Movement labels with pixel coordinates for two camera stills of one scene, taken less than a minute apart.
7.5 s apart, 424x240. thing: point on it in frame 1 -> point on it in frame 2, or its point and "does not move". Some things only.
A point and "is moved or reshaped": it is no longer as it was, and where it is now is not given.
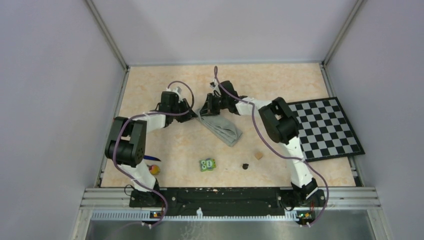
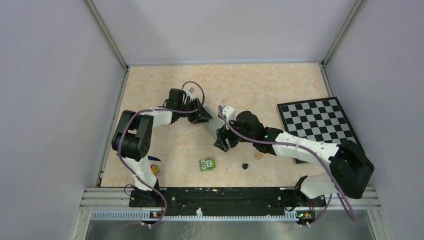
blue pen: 151,157 does not move
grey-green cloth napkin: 224,127 is moved or reshaped
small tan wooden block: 259,155 does not move
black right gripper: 208,108 -> 222,142
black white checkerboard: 325,131 does not move
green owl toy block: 207,164 does not move
